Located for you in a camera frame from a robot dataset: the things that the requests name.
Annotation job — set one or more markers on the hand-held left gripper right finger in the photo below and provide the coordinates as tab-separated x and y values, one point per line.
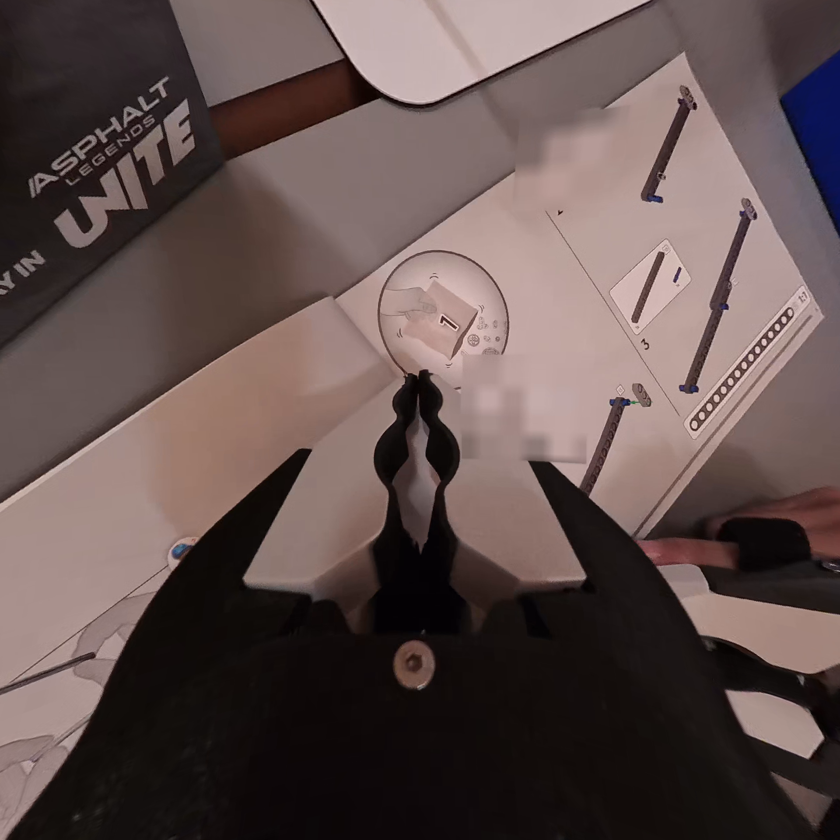
512	525

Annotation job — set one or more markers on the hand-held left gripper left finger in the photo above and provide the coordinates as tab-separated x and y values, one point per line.
308	525

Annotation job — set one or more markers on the white lego instruction booklet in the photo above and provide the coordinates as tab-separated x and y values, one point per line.
577	282

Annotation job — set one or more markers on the black lego set box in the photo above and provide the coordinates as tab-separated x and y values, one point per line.
98	98

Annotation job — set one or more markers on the person's right hand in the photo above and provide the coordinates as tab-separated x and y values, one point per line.
787	505

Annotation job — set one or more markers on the blue box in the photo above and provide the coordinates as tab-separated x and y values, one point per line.
820	131

